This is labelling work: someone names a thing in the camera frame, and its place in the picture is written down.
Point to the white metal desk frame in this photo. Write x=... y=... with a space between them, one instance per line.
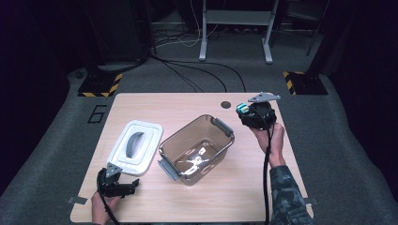
x=237 y=17

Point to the large black cabinet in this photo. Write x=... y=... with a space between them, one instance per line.
x=115 y=28

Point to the black base with striped edge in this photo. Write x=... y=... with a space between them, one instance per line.
x=99 y=84
x=305 y=82

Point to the person's right hand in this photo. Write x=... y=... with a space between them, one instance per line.
x=272 y=140

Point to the person's left hand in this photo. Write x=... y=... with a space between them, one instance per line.
x=101 y=206

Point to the brown transparent storage box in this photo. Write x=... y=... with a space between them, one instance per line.
x=196 y=150

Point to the dark round table grommet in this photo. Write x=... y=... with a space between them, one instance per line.
x=225 y=104

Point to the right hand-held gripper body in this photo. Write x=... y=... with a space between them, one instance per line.
x=261 y=114

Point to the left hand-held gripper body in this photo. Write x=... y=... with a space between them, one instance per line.
x=109 y=182

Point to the grey tape strip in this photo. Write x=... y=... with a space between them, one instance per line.
x=313 y=201
x=77 y=200

